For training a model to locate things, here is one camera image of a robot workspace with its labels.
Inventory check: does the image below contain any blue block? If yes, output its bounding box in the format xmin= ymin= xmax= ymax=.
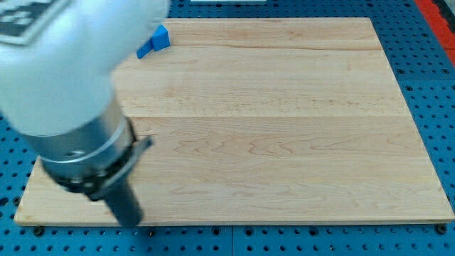
xmin=136 ymin=25 xmax=171 ymax=59

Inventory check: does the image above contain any red strip at corner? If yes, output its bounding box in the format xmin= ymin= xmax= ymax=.
xmin=414 ymin=0 xmax=454 ymax=65

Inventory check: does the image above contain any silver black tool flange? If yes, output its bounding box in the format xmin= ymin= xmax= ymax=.
xmin=24 ymin=99 xmax=153 ymax=201

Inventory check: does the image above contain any wooden board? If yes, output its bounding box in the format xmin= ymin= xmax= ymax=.
xmin=14 ymin=17 xmax=455 ymax=227

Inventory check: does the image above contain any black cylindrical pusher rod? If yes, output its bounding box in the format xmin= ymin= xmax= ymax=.
xmin=103 ymin=179 xmax=143 ymax=228

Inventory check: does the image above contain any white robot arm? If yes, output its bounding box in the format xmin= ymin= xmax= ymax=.
xmin=1 ymin=0 xmax=171 ymax=228

